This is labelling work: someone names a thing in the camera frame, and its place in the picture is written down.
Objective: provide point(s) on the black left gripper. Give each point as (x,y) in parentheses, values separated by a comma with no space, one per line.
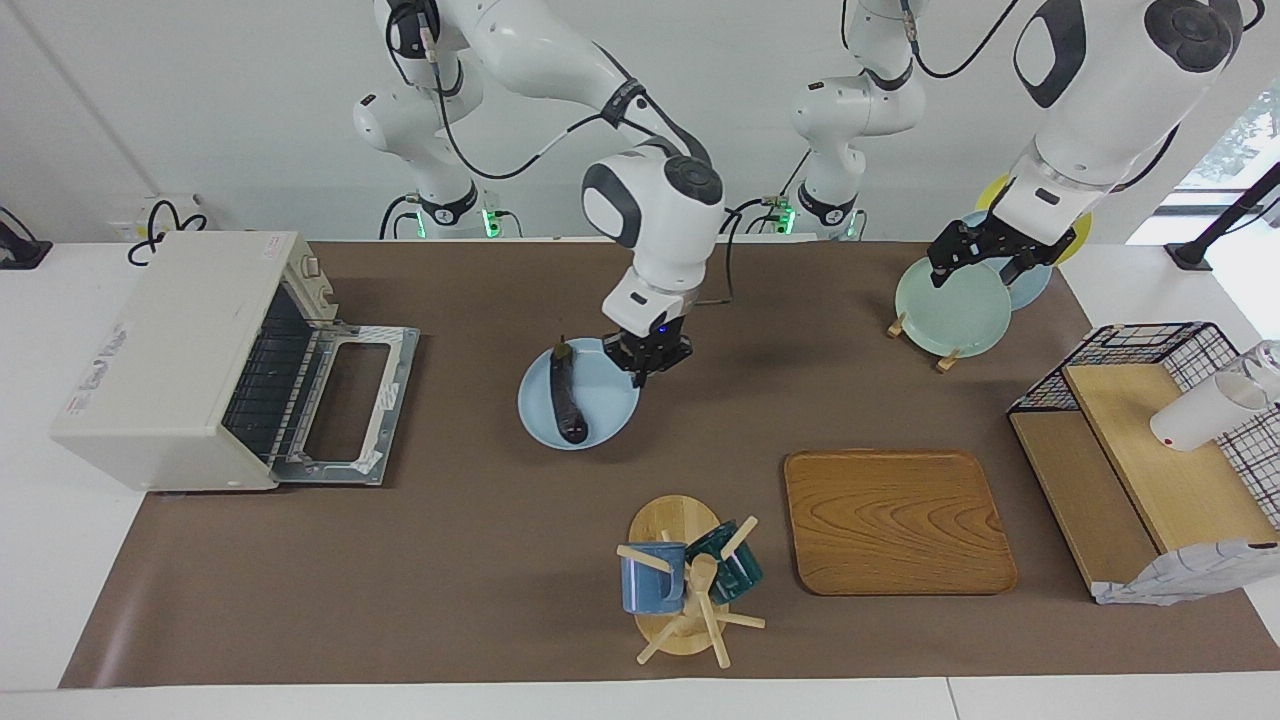
(1000,240)

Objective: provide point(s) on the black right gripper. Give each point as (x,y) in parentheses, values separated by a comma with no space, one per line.
(650,352)

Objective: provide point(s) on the dark purple eggplant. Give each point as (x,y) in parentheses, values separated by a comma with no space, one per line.
(565,400)

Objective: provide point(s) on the oven glass door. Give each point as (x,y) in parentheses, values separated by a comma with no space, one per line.
(405,370)

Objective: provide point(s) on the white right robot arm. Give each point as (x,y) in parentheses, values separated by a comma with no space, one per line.
(660,220)

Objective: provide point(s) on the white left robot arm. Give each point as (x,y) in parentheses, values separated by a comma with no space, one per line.
(1100,120)

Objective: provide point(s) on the beige toaster oven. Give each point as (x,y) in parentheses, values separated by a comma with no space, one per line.
(170,350)

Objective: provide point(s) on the pale green plate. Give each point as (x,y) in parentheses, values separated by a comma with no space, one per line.
(950,310)

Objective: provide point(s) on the light blue racked plate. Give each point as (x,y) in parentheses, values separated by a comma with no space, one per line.
(1035,287)

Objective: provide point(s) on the yellow plate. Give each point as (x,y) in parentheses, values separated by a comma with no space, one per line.
(993,195)

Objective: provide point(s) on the wooden plate rack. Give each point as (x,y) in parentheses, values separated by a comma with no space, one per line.
(895,326)

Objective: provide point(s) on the wooden mug tree stand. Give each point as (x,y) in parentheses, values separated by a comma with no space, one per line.
(670,520)

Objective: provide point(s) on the blue mug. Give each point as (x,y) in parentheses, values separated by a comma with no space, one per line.
(650,585)

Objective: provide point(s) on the black angled stand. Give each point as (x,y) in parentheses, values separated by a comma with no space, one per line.
(1190,255)

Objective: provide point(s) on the dark green mug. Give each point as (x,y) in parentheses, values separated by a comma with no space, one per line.
(740,575)

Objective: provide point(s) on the brown table mat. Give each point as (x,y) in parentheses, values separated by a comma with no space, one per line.
(500,550)

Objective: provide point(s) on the white cup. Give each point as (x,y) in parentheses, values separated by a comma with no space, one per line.
(1195,415)

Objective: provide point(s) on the rectangular wooden tray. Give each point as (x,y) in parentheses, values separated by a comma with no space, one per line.
(900,520)

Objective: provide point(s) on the wooden shelf unit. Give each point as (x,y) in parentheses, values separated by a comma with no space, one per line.
(1170,480)

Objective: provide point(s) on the clear drinking glass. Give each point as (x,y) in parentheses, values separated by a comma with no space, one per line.
(1268,365)

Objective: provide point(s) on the white grid patterned cloth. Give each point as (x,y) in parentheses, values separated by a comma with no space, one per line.
(1180,575)

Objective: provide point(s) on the black table clamp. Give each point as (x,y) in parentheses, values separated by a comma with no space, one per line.
(20,255)

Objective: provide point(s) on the white wall power outlet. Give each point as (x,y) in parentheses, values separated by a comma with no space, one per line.
(125,215)

